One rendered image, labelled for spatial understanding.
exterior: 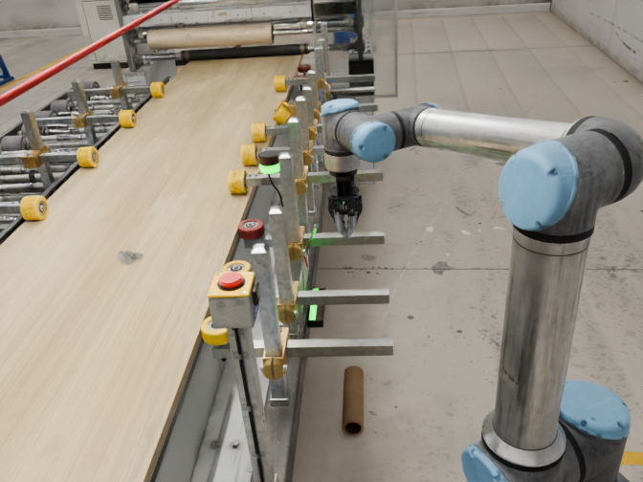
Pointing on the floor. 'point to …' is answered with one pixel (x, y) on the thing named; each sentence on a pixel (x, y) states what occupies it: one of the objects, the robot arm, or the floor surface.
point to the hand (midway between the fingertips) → (346, 232)
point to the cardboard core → (353, 401)
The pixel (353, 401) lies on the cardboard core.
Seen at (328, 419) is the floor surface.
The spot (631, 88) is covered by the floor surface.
